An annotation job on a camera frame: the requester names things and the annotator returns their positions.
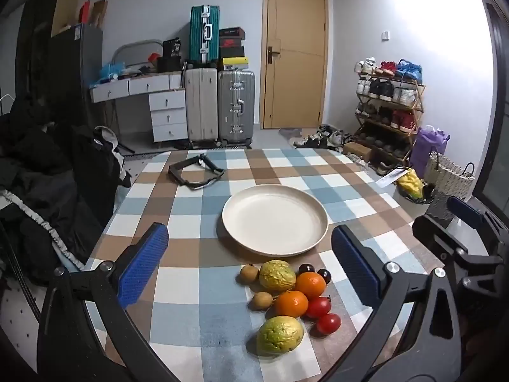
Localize stacked shoe boxes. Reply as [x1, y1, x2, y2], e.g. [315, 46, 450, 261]
[219, 27, 245, 68]

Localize red tomato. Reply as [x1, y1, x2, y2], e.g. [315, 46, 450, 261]
[305, 297, 331, 320]
[316, 313, 342, 336]

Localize wooden door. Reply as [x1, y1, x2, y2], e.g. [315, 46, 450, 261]
[260, 0, 329, 129]

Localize dark cherry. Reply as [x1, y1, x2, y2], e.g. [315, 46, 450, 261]
[298, 264, 315, 274]
[317, 269, 331, 285]

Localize wooden shoe rack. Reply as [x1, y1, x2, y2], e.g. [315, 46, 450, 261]
[353, 57, 426, 165]

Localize beige suitcase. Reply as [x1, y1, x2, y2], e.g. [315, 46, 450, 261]
[185, 68, 218, 142]

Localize checkered tablecloth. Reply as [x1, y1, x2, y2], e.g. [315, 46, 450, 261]
[86, 148, 438, 381]

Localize orange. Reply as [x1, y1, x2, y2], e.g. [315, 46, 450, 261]
[295, 272, 327, 299]
[274, 291, 309, 318]

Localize white drawer desk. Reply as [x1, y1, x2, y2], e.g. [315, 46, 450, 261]
[90, 72, 188, 142]

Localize black clothes pile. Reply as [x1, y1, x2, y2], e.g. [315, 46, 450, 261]
[1, 95, 131, 286]

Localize cardboard box on floor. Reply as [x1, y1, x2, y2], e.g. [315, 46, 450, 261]
[343, 141, 373, 162]

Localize white trash bin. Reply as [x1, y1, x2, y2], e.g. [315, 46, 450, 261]
[395, 168, 435, 218]

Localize green guava fruit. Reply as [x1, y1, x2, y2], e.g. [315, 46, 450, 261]
[256, 315, 304, 355]

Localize teal suitcase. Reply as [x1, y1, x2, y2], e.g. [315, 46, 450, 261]
[189, 5, 220, 65]

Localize yellow guava fruit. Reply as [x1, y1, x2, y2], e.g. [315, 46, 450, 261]
[259, 259, 296, 292]

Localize dark grey refrigerator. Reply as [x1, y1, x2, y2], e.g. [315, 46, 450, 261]
[47, 23, 103, 127]

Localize white woven basket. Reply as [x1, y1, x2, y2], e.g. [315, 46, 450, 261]
[424, 150, 475, 200]

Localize purple bag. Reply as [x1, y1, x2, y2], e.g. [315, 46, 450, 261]
[410, 125, 450, 179]

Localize cream round plate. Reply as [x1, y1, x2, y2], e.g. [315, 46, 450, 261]
[222, 185, 329, 257]

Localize brown longan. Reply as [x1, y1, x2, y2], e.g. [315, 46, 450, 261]
[239, 265, 260, 285]
[249, 292, 274, 310]

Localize silver suitcase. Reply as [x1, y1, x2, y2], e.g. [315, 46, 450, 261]
[218, 70, 255, 147]

